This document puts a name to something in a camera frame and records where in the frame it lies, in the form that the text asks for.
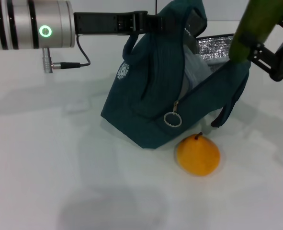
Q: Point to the clear container with blue-rimmed lid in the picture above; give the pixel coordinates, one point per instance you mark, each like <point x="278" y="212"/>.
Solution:
<point x="194" y="69"/>

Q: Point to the green cucumber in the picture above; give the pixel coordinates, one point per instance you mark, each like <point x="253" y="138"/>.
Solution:
<point x="256" y="21"/>

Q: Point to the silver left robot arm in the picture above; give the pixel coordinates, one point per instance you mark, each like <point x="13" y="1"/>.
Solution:
<point x="24" y="24"/>

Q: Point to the yellow pear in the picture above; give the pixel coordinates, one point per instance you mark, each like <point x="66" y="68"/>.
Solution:
<point x="198" y="155"/>

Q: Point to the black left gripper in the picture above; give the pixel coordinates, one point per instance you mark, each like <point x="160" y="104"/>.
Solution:
<point x="103" y="22"/>

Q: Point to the dark teal insulated lunch bag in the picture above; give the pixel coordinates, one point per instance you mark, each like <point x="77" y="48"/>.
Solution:
<point x="150" y="83"/>

